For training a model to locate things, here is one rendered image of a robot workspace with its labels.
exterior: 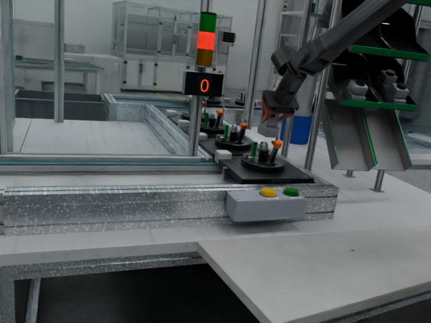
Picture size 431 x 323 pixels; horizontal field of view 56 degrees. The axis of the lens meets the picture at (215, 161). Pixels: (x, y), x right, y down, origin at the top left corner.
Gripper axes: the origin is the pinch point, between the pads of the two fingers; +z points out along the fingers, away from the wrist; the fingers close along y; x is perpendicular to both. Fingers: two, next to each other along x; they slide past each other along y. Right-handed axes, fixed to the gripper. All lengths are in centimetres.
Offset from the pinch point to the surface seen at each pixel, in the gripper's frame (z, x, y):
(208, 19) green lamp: -16.8, -23.3, 20.6
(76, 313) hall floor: 130, 14, 53
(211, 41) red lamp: -11.7, -19.6, 18.8
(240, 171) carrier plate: 8.7, 13.6, 10.3
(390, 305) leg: -5, 61, -10
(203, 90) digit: -0.2, -10.6, 19.7
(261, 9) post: 29, -110, -42
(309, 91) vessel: 41, -60, -60
